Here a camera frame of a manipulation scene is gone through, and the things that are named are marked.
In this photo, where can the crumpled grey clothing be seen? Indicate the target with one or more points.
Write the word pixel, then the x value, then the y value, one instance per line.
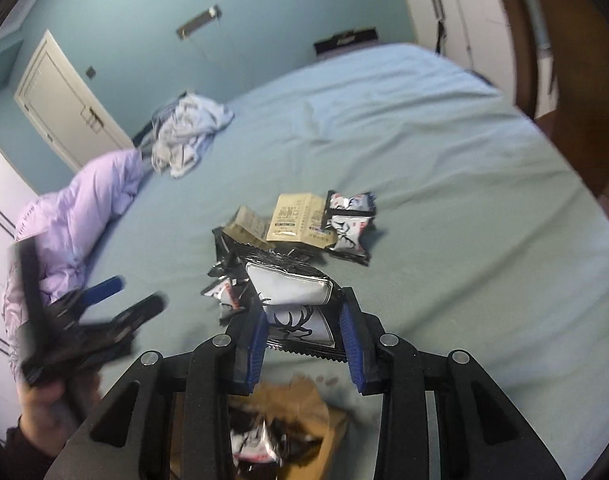
pixel 182 132

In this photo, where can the person's left hand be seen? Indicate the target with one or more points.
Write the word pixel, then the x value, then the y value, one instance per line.
pixel 42 420

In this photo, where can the metal wall bracket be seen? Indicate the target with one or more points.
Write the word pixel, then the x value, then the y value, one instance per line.
pixel 212 14

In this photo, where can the brown cardboard box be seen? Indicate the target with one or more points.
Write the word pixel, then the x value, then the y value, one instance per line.
pixel 298 401

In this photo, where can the kraft brown snack pouch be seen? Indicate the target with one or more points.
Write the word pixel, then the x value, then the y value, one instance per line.
pixel 247 227

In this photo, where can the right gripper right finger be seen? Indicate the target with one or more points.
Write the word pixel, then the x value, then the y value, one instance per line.
pixel 442 416

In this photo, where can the white cabinet unit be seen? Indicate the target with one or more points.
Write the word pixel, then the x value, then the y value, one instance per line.
pixel 475 34

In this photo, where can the teal bed sheet mattress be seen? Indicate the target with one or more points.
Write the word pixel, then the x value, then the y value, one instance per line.
pixel 484 238

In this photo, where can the small snack packet top right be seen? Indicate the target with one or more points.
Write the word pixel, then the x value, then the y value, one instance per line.
pixel 362 204

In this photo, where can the black bag behind bed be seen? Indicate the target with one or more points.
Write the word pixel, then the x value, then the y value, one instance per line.
pixel 346 41

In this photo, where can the snack packets inside box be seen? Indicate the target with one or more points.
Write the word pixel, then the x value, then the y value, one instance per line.
pixel 259 444

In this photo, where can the dark wooden chair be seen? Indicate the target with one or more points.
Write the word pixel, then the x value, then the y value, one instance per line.
pixel 578 31

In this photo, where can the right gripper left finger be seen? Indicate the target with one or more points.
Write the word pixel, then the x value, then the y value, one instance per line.
pixel 161 405

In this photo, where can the white door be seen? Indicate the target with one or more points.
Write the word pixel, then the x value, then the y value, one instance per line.
pixel 63 110

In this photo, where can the lilac duvet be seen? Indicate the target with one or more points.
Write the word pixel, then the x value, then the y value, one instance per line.
pixel 68 223

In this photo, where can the white black deer snack packet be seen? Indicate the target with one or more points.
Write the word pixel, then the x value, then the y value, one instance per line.
pixel 301 303

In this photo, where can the white red snack packet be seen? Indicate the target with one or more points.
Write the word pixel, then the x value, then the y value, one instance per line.
pixel 231 294

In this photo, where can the white snack packet upper right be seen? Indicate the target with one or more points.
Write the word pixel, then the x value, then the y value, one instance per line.
pixel 348 244

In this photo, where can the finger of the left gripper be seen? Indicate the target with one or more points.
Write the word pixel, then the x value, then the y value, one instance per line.
pixel 98 293

